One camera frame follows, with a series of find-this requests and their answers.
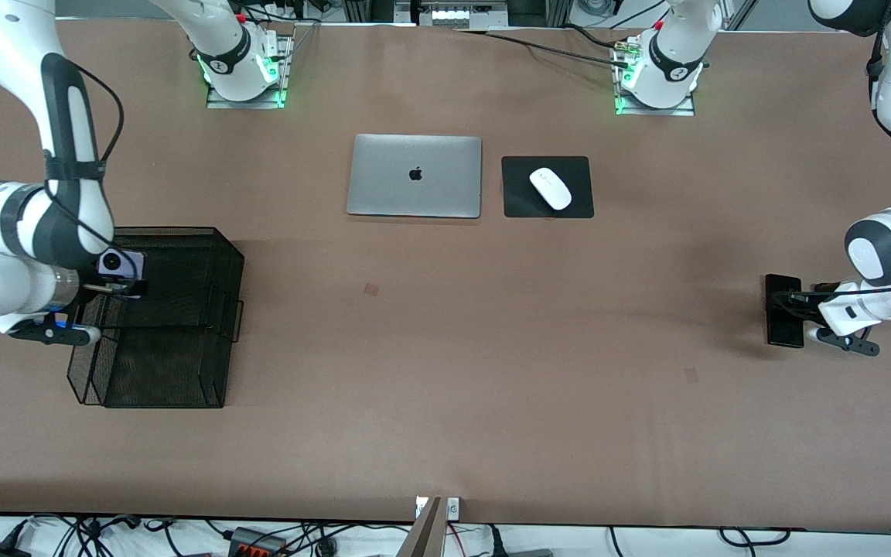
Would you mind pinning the white power strip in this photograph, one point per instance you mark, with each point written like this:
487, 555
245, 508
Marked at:
279, 9

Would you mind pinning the black mesh two-tier tray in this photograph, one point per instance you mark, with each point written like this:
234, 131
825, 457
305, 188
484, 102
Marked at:
182, 348

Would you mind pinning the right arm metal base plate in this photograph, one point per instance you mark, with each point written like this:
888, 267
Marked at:
283, 77

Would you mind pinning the white electrical box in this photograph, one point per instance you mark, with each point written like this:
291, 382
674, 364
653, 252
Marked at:
461, 14

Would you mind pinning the black mouse pad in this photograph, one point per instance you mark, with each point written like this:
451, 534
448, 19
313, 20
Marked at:
519, 174

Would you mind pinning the black slab phone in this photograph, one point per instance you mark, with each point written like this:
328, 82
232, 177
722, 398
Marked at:
782, 333

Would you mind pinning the grey metal bar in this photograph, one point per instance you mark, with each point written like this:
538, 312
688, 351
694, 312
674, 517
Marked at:
422, 538

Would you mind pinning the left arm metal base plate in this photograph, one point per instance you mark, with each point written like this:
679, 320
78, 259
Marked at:
654, 111

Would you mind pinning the white table edge clamp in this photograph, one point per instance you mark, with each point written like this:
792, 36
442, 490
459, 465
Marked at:
453, 508

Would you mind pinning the white computer mouse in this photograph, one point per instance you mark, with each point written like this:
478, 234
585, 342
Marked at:
551, 188

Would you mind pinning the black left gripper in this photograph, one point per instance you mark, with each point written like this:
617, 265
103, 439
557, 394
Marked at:
803, 304

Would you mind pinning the lavender flip phone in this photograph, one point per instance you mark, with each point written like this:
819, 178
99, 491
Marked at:
122, 267

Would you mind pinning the silver laptop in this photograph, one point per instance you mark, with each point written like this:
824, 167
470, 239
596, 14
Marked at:
384, 178

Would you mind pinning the black power strip orange switches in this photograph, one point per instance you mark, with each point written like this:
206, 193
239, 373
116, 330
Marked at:
256, 541

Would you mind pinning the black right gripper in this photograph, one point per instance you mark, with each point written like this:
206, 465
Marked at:
104, 288

